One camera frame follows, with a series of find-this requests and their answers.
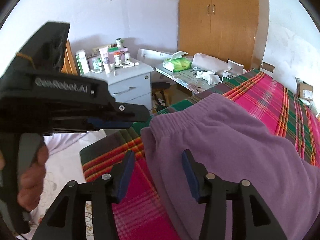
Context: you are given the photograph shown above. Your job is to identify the purple fleece sweater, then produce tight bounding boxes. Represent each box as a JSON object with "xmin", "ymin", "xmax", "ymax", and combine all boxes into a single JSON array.
[{"xmin": 141, "ymin": 93, "xmax": 319, "ymax": 239}]

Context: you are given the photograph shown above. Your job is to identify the person's left hand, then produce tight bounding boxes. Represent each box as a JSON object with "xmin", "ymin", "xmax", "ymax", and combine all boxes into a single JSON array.
[{"xmin": 17, "ymin": 143, "xmax": 49, "ymax": 211}]

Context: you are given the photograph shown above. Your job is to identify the grey drawer cabinet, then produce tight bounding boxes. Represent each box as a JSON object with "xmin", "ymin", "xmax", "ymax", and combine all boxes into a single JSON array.
[{"xmin": 84, "ymin": 59, "xmax": 153, "ymax": 112}]

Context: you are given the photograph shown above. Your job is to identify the yellow bag under table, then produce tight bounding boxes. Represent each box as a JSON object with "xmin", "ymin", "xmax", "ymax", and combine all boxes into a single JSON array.
[{"xmin": 152, "ymin": 90, "xmax": 171, "ymax": 113}]

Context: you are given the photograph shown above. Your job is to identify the wooden headboard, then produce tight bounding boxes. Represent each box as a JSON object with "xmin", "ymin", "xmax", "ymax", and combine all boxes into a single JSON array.
[{"xmin": 61, "ymin": 40, "xmax": 79, "ymax": 75}]

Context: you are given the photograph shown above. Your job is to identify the floral white bedsheet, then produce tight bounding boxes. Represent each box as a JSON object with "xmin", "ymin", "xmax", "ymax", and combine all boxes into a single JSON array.
[{"xmin": 16, "ymin": 129, "xmax": 106, "ymax": 239}]

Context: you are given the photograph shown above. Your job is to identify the bottles and boxes on cabinet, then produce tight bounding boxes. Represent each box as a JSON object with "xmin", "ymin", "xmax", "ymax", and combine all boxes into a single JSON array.
[{"xmin": 75, "ymin": 38, "xmax": 139, "ymax": 75}]

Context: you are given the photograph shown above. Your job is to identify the pink plaid bed cover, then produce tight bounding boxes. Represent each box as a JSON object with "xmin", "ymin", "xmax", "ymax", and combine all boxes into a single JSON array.
[{"xmin": 80, "ymin": 70, "xmax": 319, "ymax": 239}]

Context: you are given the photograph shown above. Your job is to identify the green tissue pack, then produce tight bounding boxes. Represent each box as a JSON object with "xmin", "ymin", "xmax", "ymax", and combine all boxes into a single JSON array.
[{"xmin": 163, "ymin": 51, "xmax": 191, "ymax": 73}]

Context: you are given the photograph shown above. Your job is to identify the glass side table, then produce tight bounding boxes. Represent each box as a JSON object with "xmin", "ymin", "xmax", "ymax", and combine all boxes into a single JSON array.
[{"xmin": 154, "ymin": 64, "xmax": 214, "ymax": 105}]

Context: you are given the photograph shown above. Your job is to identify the crumpled white tissues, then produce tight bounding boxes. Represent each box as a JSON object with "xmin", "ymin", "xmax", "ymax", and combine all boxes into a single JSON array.
[{"xmin": 196, "ymin": 71, "xmax": 221, "ymax": 85}]

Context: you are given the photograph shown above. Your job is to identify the small white cardboard box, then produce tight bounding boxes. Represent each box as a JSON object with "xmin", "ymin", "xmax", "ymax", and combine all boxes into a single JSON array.
[{"xmin": 260, "ymin": 62, "xmax": 275, "ymax": 77}]

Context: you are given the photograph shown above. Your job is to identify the brown cardboard box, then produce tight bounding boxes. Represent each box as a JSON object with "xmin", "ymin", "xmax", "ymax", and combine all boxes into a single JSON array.
[{"xmin": 297, "ymin": 81, "xmax": 313, "ymax": 101}]

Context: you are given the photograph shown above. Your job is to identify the wooden wardrobe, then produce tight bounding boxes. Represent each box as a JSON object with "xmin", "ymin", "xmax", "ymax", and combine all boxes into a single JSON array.
[{"xmin": 178, "ymin": 0, "xmax": 270, "ymax": 70}]

